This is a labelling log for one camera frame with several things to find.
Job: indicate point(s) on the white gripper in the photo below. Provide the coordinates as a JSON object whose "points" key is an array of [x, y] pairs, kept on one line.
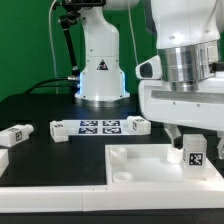
{"points": [[201, 109]]}

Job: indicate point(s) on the white square table top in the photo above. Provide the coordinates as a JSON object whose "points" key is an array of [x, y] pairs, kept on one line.
{"points": [[138, 163]]}

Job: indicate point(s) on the white block with tag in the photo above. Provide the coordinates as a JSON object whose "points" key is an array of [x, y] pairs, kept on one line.
{"points": [[58, 131]]}

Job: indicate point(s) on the white marker base plate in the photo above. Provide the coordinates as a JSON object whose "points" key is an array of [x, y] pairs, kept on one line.
{"points": [[97, 127]]}

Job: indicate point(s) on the white L-shaped fence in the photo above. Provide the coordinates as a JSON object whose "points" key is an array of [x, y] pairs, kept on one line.
{"points": [[117, 196]]}

